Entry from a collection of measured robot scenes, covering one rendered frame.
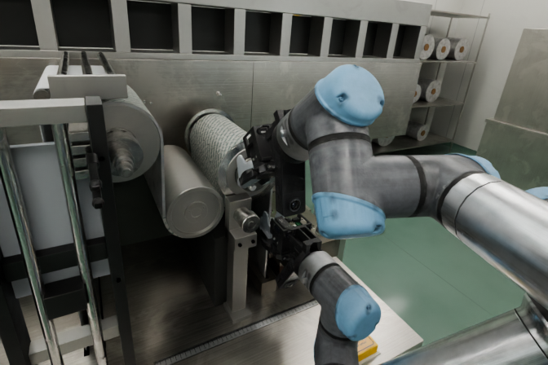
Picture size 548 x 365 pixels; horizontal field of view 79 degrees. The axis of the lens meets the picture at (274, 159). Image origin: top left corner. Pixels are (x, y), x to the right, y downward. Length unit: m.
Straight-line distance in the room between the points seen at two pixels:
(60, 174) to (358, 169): 0.37
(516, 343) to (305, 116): 0.35
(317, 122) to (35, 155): 0.36
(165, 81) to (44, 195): 0.50
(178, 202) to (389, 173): 0.44
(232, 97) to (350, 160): 0.68
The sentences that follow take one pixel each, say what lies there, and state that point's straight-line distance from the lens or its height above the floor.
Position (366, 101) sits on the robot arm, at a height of 1.47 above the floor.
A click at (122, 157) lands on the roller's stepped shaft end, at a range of 0.54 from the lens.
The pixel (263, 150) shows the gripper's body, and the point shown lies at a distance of 0.54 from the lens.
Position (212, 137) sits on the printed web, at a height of 1.29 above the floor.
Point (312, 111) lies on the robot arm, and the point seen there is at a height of 1.45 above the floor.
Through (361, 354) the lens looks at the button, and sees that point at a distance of 0.82.
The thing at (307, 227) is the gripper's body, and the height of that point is 1.16.
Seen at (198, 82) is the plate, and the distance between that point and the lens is 0.96.
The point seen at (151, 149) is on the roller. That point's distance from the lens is 0.64.
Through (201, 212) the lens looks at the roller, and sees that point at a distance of 0.71.
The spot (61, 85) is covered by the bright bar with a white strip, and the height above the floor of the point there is 1.44.
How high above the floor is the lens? 1.55
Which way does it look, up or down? 22 degrees down
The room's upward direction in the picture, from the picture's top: 4 degrees clockwise
